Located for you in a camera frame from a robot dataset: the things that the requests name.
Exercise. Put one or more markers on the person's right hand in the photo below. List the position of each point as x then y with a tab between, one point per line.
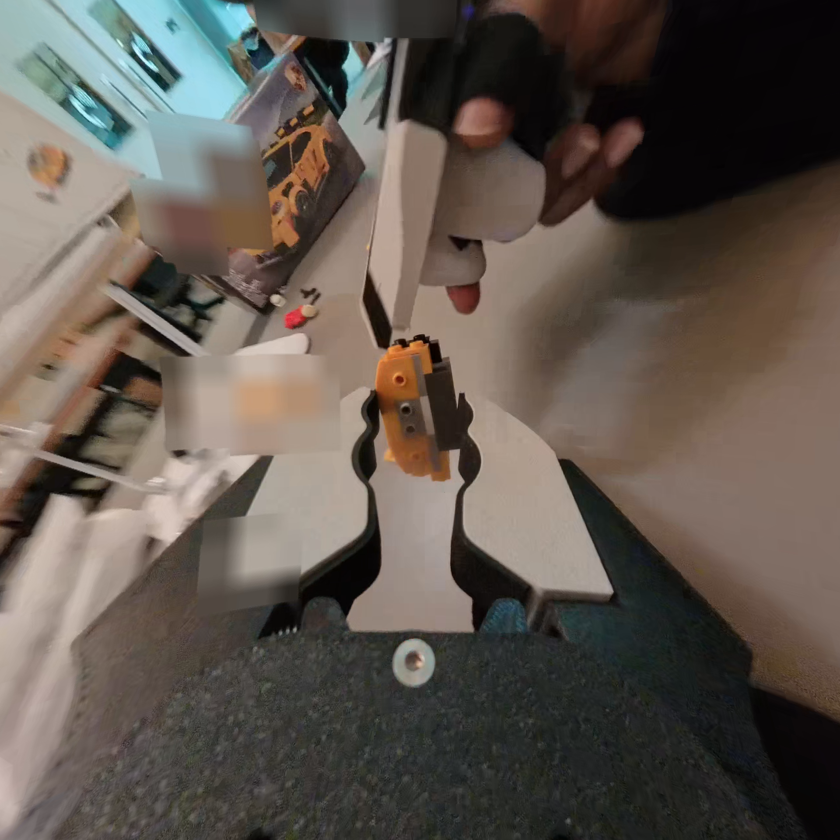
590	157

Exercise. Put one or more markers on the white book stand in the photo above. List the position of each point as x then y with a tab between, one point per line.
275	344

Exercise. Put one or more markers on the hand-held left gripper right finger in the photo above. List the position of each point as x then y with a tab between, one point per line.
531	518

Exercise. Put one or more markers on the red lego piece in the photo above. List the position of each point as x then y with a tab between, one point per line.
295	318

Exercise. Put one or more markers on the lego set box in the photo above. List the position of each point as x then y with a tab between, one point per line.
308	164

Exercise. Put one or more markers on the lego instruction booklet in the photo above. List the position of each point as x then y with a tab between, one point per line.
39	210

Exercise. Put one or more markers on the orange grey lego assembly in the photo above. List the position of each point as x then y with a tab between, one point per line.
407	407

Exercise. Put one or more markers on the person's right forearm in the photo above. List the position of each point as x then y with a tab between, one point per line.
735	98

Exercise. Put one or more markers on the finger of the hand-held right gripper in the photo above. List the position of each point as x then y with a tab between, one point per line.
413	216

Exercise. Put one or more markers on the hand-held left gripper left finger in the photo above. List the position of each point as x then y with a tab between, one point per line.
328	499

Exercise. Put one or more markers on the black office chair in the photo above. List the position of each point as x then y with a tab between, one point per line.
177	295

